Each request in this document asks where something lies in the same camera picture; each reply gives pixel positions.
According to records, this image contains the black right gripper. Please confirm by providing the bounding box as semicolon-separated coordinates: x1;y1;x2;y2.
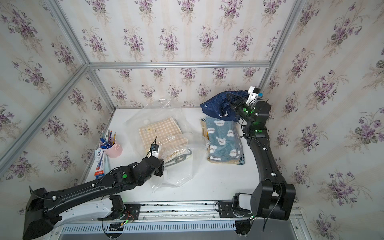
227;92;256;128

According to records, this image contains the navy star pattern blanket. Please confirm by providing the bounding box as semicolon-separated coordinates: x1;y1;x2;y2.
200;91;249;122

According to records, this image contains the orange gingham sunflower blanket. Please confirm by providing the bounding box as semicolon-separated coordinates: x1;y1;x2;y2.
139;117;189;163

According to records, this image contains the blue bear pattern blanket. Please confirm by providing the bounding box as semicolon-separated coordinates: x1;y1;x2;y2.
205;116;245;163

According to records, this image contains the clear plastic vacuum bag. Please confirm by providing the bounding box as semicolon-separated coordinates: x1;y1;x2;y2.
124;99;210;192

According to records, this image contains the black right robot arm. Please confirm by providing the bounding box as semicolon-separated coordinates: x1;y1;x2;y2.
230;99;296;221

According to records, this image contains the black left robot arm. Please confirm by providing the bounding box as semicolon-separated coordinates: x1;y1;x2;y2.
23;156;164;240

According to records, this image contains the pink pen cup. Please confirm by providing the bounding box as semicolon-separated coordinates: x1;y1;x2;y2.
99;142;123;159

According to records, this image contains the white toothpaste box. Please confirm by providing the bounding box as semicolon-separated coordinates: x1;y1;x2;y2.
94;149;108;180

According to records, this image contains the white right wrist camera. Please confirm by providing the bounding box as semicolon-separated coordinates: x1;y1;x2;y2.
246;86;264;106

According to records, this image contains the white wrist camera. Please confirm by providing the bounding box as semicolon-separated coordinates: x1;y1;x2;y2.
150;144;161;158
246;86;264;106

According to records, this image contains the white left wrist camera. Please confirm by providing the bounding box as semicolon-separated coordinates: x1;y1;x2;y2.
150;144;161;158

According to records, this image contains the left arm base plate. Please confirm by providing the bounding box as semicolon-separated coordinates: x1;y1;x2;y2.
98;204;142;221

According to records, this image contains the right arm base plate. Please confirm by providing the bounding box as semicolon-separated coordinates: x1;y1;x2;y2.
214;201;252;218

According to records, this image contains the aluminium mounting rail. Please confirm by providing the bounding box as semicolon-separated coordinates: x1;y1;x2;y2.
52;198;304;224

